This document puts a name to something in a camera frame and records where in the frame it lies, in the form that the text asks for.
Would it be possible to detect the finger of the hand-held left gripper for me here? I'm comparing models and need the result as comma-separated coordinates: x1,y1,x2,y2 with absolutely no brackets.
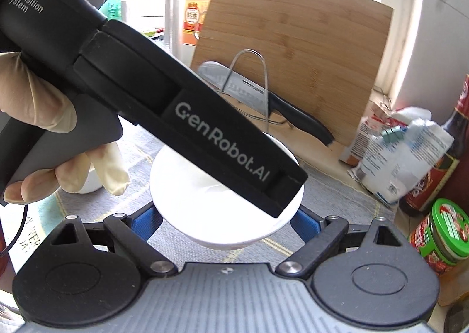
72,21,308,219

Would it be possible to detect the black cable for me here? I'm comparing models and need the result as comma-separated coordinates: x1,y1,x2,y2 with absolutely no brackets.
0,203,30,256

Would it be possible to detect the grey and blue checked towel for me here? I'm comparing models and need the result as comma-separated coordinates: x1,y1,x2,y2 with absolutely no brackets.
0,124,414,275

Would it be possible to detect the green-lidded sauce jar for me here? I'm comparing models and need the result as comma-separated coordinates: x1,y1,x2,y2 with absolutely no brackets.
408,198,469,275

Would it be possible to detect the metal wire rack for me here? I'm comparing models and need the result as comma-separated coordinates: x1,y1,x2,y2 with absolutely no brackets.
216,49,290,132

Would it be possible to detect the dark soy sauce bottle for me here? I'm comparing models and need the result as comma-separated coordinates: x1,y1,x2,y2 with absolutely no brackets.
399,74,469,218

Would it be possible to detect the wooden cutting board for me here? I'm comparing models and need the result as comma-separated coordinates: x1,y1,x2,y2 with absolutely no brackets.
191,0,394,167

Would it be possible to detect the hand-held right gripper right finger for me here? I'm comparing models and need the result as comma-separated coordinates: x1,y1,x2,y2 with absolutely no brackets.
276,208,405,277

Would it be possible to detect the person's left hand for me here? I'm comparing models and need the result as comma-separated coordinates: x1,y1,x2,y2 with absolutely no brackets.
0,52,130,206

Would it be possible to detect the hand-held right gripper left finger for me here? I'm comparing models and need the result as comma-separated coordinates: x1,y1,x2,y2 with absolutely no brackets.
51,204,178,278

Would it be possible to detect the steel cleaver with black handle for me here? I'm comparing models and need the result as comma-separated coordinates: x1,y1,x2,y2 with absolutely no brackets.
198,61,335,146

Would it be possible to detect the orange cooking oil bottle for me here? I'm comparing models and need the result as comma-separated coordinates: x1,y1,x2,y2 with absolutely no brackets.
181,0,215,49

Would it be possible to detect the white plastic food bag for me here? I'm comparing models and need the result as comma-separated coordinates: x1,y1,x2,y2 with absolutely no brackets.
339,106,455,207

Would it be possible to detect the green detergent bottle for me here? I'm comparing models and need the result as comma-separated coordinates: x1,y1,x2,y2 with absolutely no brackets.
104,0,125,22

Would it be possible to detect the white ceramic bowl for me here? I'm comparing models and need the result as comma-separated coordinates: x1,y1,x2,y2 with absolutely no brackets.
149,135,305,251
78,166,107,195

